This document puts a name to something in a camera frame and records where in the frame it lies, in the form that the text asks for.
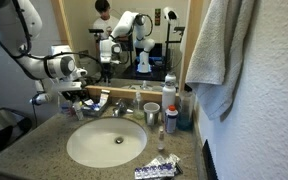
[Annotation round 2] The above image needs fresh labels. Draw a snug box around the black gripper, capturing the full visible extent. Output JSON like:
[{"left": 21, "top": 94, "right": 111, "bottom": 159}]
[{"left": 62, "top": 88, "right": 91, "bottom": 107}]

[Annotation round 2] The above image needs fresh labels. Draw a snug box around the white oval sink basin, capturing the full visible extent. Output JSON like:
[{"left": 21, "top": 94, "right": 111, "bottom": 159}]
[{"left": 66, "top": 116, "right": 148, "bottom": 169}]

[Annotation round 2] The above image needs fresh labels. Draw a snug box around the clear pump bottle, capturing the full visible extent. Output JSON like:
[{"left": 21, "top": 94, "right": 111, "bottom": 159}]
[{"left": 132, "top": 90, "right": 145, "bottom": 120}]

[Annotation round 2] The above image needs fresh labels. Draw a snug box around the large white bottle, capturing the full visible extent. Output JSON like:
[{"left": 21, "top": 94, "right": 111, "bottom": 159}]
[{"left": 161, "top": 72, "right": 178, "bottom": 123}]

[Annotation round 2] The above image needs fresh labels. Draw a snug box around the small clear spray bottle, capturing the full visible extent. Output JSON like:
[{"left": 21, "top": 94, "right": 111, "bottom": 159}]
[{"left": 157, "top": 125, "right": 166, "bottom": 152}]

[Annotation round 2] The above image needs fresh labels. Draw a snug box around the blue mouthwash bottle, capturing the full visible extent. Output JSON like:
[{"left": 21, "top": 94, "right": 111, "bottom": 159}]
[{"left": 176, "top": 90, "right": 195, "bottom": 132}]

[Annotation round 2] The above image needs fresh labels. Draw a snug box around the white blue toothpaste tube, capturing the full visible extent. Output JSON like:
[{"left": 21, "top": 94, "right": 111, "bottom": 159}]
[{"left": 83, "top": 99, "right": 102, "bottom": 111}]

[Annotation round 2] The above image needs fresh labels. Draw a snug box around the blue round container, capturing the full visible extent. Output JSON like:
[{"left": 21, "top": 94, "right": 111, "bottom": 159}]
[{"left": 59, "top": 100, "right": 74, "bottom": 117}]

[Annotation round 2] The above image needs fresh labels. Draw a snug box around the striped standing tube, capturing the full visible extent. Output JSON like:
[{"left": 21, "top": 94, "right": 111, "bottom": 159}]
[{"left": 98, "top": 89, "right": 111, "bottom": 108}]

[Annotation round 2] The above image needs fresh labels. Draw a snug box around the chrome faucet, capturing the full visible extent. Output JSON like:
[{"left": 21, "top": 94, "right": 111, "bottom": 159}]
[{"left": 111, "top": 98, "right": 135, "bottom": 118}]

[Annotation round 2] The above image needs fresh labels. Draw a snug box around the white mug with dark print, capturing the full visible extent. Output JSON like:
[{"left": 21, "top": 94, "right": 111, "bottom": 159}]
[{"left": 143, "top": 102, "right": 161, "bottom": 127}]

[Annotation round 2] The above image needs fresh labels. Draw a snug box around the black open bin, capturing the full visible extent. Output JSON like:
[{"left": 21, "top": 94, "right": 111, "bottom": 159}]
[{"left": 0, "top": 107, "right": 34, "bottom": 162}]

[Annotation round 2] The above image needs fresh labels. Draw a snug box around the orange capped shaving can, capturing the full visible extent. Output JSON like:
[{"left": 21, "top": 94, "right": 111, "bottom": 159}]
[{"left": 164, "top": 104, "right": 179, "bottom": 135}]

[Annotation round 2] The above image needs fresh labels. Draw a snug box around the blue white blister pack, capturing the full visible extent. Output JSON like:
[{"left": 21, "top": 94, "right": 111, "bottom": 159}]
[{"left": 134, "top": 162, "right": 176, "bottom": 180}]

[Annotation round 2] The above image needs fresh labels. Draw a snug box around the clear blister pack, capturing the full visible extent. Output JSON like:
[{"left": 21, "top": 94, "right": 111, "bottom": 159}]
[{"left": 149, "top": 153, "right": 184, "bottom": 176}]

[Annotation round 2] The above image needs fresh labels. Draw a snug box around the grey hanging towel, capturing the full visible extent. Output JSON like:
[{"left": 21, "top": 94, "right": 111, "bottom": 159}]
[{"left": 185, "top": 0, "right": 256, "bottom": 121}]

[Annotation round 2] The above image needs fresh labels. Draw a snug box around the white wall hair dryer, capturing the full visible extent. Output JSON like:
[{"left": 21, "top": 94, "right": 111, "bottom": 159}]
[{"left": 28, "top": 92, "right": 54, "bottom": 106}]

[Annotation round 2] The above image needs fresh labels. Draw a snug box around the wood framed wall mirror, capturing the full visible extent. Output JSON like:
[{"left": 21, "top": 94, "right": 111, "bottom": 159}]
[{"left": 50, "top": 0, "right": 206, "bottom": 103}]

